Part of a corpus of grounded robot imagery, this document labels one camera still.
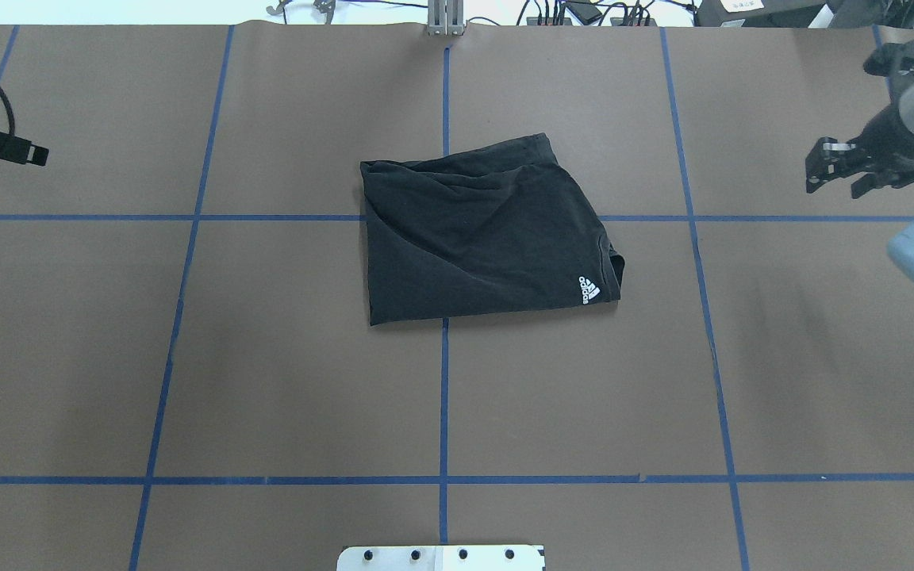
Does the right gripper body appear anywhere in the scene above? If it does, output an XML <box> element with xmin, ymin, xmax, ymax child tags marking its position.
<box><xmin>851</xmin><ymin>40</ymin><xmax>914</xmax><ymax>189</ymax></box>

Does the black graphic t-shirt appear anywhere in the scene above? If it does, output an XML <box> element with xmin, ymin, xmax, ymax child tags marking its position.
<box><xmin>359</xmin><ymin>133</ymin><xmax>625</xmax><ymax>326</ymax></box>

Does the aluminium frame post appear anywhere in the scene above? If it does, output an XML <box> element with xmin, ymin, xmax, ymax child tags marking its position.
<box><xmin>427</xmin><ymin>0</ymin><xmax>467</xmax><ymax>37</ymax></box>

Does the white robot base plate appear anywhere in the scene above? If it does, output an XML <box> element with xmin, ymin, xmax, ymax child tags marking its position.
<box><xmin>335</xmin><ymin>543</ymin><xmax>547</xmax><ymax>570</ymax></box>

